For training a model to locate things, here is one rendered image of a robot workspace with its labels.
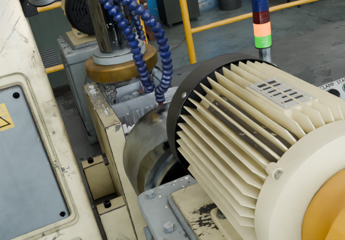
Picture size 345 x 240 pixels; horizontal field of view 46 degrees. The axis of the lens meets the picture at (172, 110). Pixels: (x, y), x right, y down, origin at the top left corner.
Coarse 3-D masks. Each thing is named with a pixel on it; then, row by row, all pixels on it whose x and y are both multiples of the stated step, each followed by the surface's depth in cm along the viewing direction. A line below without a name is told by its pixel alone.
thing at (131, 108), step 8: (120, 88) 108; (128, 88) 109; (136, 88) 109; (120, 96) 109; (128, 96) 104; (136, 96) 105; (144, 96) 100; (152, 96) 101; (112, 104) 99; (120, 104) 99; (128, 104) 100; (136, 104) 100; (144, 104) 101; (152, 104) 102; (120, 112) 100; (128, 112) 101; (136, 112) 101; (144, 112) 102; (120, 120) 100; (128, 120) 101; (136, 120) 102
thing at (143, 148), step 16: (160, 112) 86; (144, 128) 85; (160, 128) 81; (128, 144) 87; (144, 144) 81; (160, 144) 77; (128, 160) 86; (144, 160) 79; (160, 160) 75; (176, 160) 73; (128, 176) 88; (144, 176) 77; (160, 176) 74; (176, 176) 74
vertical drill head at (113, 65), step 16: (96, 0) 89; (96, 16) 91; (112, 16) 91; (128, 16) 94; (96, 32) 94; (112, 32) 92; (96, 48) 101; (112, 48) 94; (128, 48) 95; (144, 48) 98; (96, 64) 97; (112, 64) 94; (128, 64) 92; (96, 80) 95; (112, 80) 93; (128, 80) 94; (112, 96) 98
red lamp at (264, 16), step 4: (252, 12) 144; (256, 12) 141; (260, 12) 141; (264, 12) 141; (268, 12) 142; (256, 16) 142; (260, 16) 142; (264, 16) 142; (268, 16) 142; (256, 20) 143; (260, 20) 142; (264, 20) 142; (268, 20) 143; (256, 24) 144; (260, 24) 143
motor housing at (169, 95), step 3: (174, 87) 111; (177, 87) 110; (168, 90) 110; (171, 90) 109; (174, 90) 108; (165, 93) 108; (168, 93) 108; (171, 93) 107; (174, 93) 108; (165, 96) 107; (168, 96) 106; (171, 96) 107; (165, 99) 105; (168, 99) 106; (171, 99) 106; (165, 102) 105; (129, 126) 102; (132, 126) 102; (129, 129) 102; (129, 132) 101; (126, 138) 101
